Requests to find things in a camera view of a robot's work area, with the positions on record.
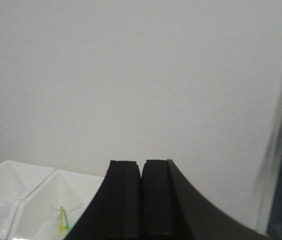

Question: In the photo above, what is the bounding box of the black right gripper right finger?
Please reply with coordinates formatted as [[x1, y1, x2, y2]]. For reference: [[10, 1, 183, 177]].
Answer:
[[142, 159, 268, 240]]

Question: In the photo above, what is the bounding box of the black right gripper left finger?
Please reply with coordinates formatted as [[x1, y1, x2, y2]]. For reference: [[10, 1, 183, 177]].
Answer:
[[65, 160, 141, 240]]

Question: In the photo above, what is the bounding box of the green plastic spatula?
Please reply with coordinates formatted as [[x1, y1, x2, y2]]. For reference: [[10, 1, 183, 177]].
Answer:
[[64, 211, 71, 231]]

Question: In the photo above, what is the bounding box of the glass beaker in middle bin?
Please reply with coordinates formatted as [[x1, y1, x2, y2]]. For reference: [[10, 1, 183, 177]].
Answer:
[[52, 203, 82, 233]]

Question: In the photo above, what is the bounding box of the yellow plastic spatula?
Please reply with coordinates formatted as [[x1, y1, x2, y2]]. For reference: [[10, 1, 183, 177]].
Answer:
[[59, 206, 65, 231]]

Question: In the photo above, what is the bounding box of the white middle storage bin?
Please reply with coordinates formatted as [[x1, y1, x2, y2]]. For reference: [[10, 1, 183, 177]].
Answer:
[[8, 169, 103, 240]]

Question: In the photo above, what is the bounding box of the white storage bin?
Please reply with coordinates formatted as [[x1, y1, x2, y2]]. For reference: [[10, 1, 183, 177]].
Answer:
[[0, 160, 55, 240], [8, 169, 103, 240]]

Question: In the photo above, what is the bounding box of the white left storage bin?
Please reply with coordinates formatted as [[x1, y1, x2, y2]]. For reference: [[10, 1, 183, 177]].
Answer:
[[0, 160, 55, 240]]

